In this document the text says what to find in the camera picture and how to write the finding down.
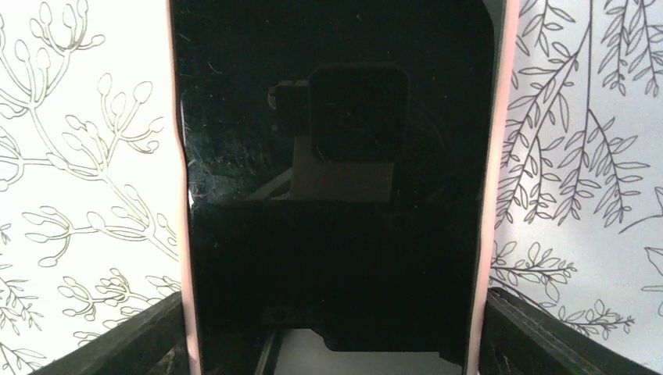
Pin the floral patterned table mat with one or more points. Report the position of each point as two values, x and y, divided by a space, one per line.
331 186

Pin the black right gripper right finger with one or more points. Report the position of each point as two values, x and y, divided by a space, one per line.
517 338

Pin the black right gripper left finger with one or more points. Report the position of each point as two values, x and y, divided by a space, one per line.
134 347

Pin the pink phone case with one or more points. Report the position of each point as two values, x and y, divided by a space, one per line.
494 207

